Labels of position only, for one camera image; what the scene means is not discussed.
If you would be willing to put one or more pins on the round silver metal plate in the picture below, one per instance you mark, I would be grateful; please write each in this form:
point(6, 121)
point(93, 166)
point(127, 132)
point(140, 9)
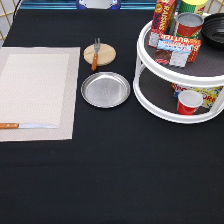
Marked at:
point(105, 89)

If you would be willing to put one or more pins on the fork with wooden handle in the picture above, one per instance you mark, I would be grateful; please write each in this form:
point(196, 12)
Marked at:
point(95, 57)

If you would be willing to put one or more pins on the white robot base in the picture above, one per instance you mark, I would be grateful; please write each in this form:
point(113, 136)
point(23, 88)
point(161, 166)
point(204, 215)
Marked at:
point(98, 4)

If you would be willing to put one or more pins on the white two-tier turntable rack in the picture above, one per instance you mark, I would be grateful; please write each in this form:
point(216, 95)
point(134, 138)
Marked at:
point(152, 81)

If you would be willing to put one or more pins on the round wooden coaster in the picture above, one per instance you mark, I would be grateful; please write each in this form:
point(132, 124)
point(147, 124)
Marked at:
point(106, 54)

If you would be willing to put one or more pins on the red cup with white lid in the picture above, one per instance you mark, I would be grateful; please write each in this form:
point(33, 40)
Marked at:
point(188, 102)

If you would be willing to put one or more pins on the beige woven placemat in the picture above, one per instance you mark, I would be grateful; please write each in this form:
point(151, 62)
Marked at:
point(38, 85)

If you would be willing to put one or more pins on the blue and brown cookie box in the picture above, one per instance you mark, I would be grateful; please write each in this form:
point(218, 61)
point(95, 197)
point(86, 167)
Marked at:
point(172, 53)

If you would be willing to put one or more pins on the yellow popcorn box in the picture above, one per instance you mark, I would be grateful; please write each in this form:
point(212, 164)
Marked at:
point(210, 94)

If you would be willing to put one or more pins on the red raisins box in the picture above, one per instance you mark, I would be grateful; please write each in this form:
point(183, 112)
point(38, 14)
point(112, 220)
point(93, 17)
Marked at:
point(162, 20)

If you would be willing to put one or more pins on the red butter box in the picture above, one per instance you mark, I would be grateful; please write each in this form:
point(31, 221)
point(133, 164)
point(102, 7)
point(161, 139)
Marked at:
point(195, 46)

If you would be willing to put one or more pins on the red-labelled tin can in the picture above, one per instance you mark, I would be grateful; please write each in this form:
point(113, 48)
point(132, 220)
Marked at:
point(188, 25)

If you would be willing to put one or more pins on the yellow green cylindrical canister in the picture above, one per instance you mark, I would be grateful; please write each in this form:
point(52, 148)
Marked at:
point(193, 6)

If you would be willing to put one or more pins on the black bowl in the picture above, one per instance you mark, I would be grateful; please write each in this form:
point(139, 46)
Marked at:
point(213, 30)

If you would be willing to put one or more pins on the knife with wooden handle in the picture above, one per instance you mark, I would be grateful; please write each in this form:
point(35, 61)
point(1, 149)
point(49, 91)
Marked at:
point(26, 126)

